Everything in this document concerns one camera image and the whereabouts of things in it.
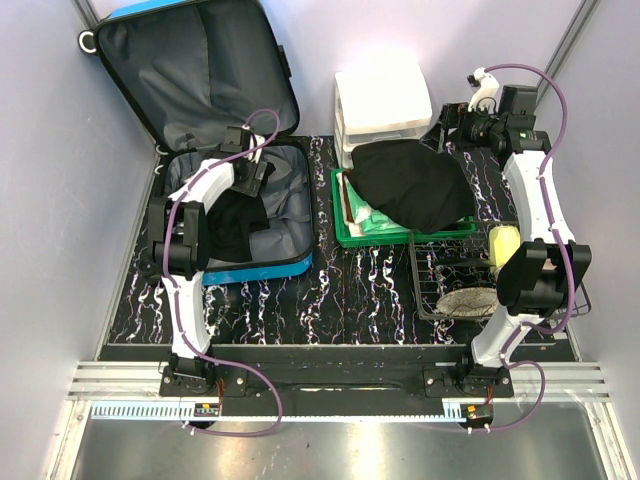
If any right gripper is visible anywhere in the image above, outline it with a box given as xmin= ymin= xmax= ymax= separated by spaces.
xmin=418 ymin=102 xmax=503 ymax=154

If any small black garment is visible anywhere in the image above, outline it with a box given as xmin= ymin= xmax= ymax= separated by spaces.
xmin=207 ymin=189 xmax=269 ymax=263

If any large black garment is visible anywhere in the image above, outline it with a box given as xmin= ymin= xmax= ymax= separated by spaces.
xmin=346 ymin=139 xmax=476 ymax=234

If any brown suede cloth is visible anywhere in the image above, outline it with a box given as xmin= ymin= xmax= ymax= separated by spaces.
xmin=338 ymin=173 xmax=362 ymax=224

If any blue fish-print suitcase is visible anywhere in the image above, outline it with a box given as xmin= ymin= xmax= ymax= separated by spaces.
xmin=78 ymin=1 xmax=315 ymax=285

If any green white patterned garment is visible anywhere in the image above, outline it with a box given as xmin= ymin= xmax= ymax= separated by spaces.
xmin=346 ymin=179 xmax=408 ymax=237

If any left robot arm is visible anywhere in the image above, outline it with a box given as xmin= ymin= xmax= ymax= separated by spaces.
xmin=148 ymin=125 xmax=264 ymax=396

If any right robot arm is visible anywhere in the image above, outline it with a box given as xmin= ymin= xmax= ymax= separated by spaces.
xmin=437 ymin=85 xmax=592 ymax=397

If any white plastic drawer unit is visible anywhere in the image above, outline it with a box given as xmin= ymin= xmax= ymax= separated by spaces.
xmin=334 ymin=62 xmax=433 ymax=168

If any green plastic tray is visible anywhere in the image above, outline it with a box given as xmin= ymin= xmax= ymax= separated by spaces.
xmin=330 ymin=169 xmax=480 ymax=248

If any yellow faceted cup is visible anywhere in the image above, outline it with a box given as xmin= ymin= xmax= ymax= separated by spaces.
xmin=488 ymin=225 xmax=521 ymax=272

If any speckled grey plate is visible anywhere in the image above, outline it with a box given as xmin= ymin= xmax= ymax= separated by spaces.
xmin=436 ymin=287 xmax=498 ymax=317

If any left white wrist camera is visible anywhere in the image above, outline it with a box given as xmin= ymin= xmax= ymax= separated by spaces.
xmin=243 ymin=127 xmax=265 ymax=164

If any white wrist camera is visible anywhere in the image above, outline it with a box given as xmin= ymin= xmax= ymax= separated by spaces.
xmin=243 ymin=127 xmax=265 ymax=164
xmin=467 ymin=67 xmax=500 ymax=111

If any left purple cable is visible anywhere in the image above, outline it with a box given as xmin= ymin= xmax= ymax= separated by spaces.
xmin=164 ymin=108 xmax=285 ymax=436

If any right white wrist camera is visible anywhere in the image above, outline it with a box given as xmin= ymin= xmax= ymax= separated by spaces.
xmin=467 ymin=67 xmax=500 ymax=111

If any black wire basket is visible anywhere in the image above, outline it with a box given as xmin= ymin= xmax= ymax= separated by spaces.
xmin=409 ymin=220 xmax=569 ymax=322

